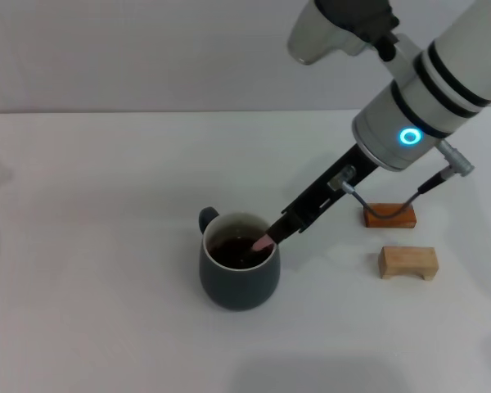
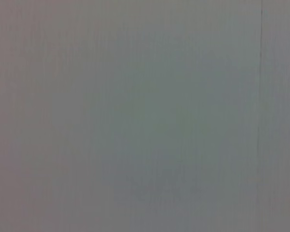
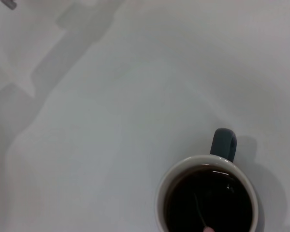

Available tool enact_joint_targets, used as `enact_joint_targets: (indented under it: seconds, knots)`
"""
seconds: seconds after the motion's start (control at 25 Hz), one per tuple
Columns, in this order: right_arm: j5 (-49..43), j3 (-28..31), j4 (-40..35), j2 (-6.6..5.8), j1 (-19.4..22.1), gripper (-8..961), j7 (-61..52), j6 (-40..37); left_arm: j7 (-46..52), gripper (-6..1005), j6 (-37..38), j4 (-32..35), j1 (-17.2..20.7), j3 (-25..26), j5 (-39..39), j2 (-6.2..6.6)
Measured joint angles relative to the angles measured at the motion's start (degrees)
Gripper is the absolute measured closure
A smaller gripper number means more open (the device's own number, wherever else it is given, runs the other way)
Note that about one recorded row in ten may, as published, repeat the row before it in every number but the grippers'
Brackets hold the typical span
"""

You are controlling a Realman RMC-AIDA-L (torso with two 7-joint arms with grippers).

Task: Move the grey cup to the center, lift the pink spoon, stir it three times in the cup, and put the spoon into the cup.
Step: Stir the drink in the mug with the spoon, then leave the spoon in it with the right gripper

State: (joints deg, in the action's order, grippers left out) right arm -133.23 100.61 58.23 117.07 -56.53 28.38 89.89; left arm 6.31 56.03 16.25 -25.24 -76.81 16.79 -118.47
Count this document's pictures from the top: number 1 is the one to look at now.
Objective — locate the dark brown coffee liquid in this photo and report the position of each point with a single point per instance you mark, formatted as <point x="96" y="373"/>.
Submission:
<point x="229" y="254"/>

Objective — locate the dark grey ceramic cup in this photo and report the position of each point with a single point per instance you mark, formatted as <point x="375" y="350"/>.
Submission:
<point x="237" y="286"/>

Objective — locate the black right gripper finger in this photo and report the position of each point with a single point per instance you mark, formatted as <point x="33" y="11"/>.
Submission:
<point x="282" y="229"/>

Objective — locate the light wooden arch block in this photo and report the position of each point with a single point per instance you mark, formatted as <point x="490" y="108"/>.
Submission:
<point x="405" y="260"/>

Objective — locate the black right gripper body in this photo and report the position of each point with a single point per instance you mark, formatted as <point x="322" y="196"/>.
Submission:
<point x="323" y="192"/>

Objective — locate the dark orange wooden block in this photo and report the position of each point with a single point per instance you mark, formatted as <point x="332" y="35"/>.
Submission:
<point x="393" y="222"/>

